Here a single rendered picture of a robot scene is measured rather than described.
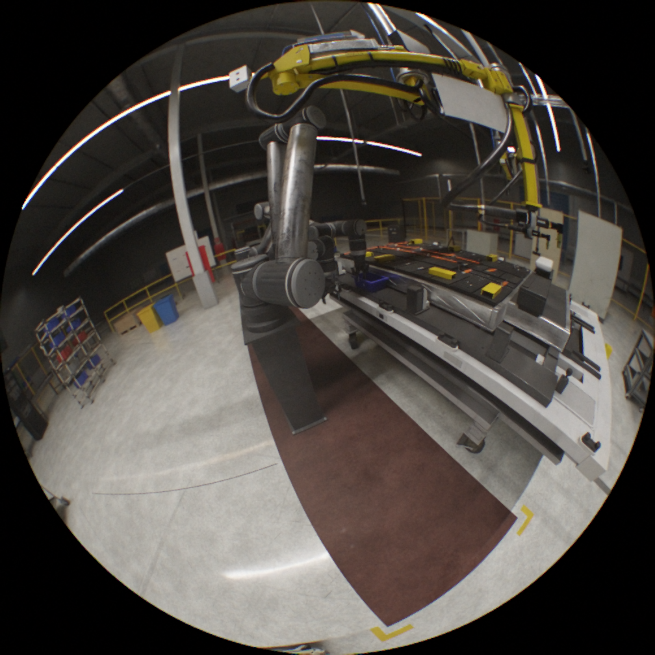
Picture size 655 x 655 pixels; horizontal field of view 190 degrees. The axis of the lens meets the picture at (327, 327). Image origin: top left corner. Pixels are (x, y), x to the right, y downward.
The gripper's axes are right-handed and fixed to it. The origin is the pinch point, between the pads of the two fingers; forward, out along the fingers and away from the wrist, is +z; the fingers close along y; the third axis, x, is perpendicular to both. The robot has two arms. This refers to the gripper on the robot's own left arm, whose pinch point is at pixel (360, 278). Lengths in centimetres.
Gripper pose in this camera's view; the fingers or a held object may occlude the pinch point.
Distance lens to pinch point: 133.3
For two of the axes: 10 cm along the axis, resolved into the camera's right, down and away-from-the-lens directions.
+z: 1.5, 8.5, 5.1
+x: -4.4, -4.1, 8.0
